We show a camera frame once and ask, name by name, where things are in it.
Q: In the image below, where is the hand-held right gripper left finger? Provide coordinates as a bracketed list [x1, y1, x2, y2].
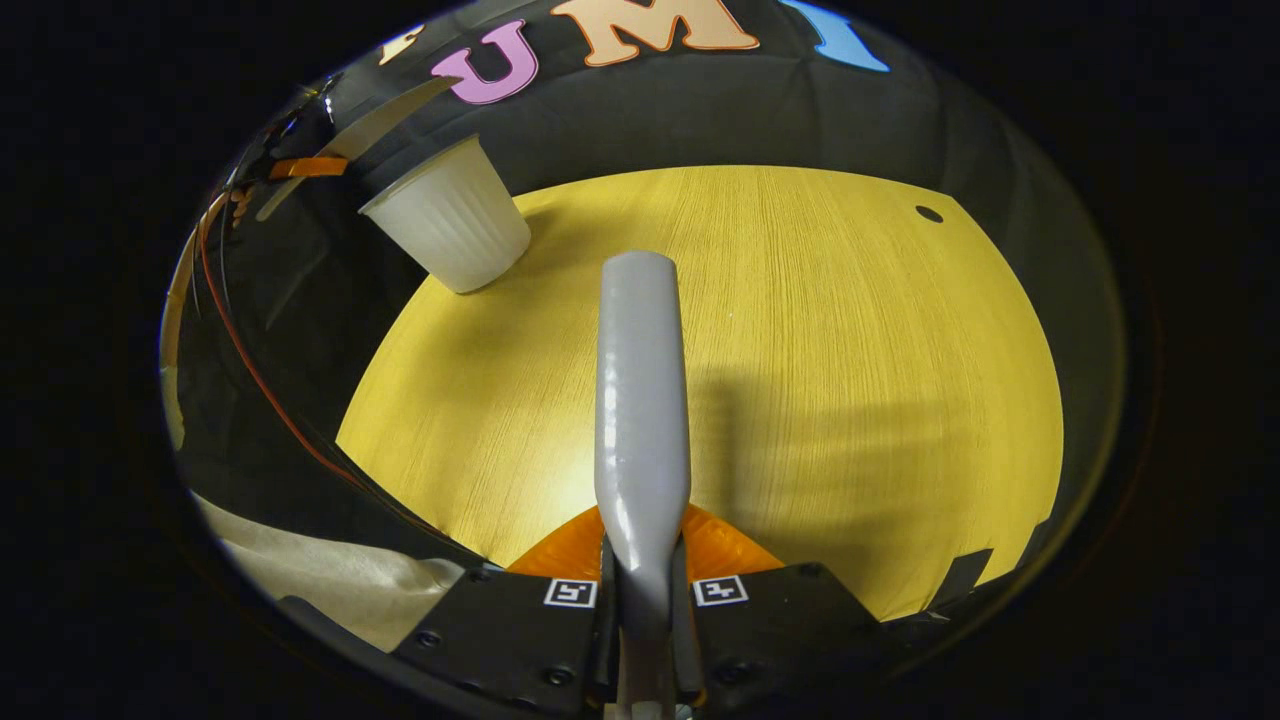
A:
[393, 504, 614, 717]

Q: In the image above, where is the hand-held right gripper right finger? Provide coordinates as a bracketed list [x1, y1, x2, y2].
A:
[673, 503, 883, 708]

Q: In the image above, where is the white ribbed garbage bin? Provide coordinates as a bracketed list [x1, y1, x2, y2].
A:
[358, 135, 532, 295]

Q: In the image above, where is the small grey broom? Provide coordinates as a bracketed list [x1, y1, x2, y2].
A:
[594, 250, 693, 720]

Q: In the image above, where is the yellow wooden desktop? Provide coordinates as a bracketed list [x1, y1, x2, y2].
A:
[335, 165, 1064, 623]

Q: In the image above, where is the black tape piece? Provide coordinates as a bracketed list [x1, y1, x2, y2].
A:
[925, 548, 996, 617]

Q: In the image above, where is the beige cloth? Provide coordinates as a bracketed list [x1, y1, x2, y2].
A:
[190, 490, 469, 653]

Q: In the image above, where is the black backdrop cloth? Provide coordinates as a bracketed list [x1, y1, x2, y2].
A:
[160, 0, 1126, 561]

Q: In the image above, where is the red cable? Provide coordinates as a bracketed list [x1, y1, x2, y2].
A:
[198, 195, 446, 536]

